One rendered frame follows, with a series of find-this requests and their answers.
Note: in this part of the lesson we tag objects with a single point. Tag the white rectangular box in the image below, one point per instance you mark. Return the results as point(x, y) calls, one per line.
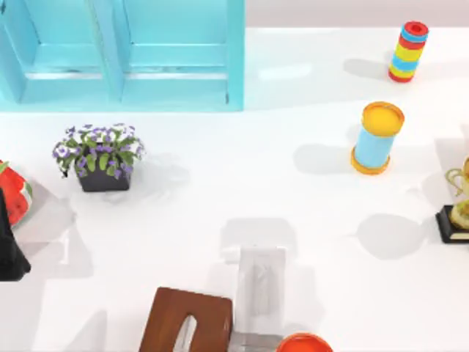
point(260, 289)

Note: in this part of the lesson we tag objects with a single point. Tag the purple flowers in dark pot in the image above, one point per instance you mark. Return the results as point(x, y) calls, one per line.
point(104, 161)

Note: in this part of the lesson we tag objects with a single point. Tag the blue and yellow can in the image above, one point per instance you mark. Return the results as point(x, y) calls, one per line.
point(377, 141)

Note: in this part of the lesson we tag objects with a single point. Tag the brown wooden tissue box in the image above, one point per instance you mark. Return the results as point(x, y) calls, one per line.
point(172, 322)

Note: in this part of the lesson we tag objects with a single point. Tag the light blue rack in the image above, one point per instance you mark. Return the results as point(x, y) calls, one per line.
point(121, 55)

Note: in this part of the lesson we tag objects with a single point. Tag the orange round container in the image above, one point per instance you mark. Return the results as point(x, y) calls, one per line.
point(304, 344)

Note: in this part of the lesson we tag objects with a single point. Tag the stack of coloured rings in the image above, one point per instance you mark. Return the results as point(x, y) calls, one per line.
point(407, 53)

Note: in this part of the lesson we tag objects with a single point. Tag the red watermelon-print object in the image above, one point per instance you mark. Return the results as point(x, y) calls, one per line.
point(16, 194)

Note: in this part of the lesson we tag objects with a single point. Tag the gold trophy on black base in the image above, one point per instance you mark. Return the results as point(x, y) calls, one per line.
point(459, 216)

